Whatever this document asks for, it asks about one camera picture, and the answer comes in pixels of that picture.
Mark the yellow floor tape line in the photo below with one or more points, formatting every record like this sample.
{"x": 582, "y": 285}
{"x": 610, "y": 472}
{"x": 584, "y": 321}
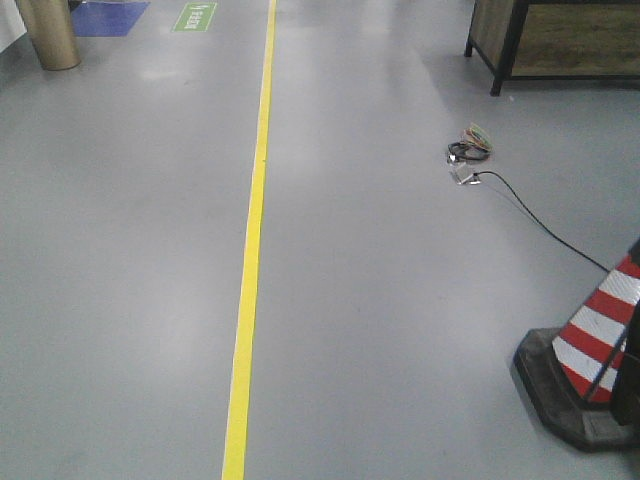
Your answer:
{"x": 237, "y": 427}

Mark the far green floor sticker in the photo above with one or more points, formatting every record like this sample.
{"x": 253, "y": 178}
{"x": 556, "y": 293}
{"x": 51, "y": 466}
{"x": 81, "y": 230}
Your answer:
{"x": 195, "y": 16}

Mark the dark wooden bench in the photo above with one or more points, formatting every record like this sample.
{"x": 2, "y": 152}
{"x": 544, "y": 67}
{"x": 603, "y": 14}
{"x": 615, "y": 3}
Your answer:
{"x": 556, "y": 40}

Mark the red white traffic cone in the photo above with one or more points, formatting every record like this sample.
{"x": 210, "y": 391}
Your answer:
{"x": 583, "y": 378}

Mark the blue floor mat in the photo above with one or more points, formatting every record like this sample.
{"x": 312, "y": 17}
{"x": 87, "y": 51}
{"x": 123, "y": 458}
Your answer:
{"x": 106, "y": 18}

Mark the brass cylindrical bin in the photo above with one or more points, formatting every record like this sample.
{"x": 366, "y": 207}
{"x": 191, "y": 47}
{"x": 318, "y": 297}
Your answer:
{"x": 49, "y": 26}

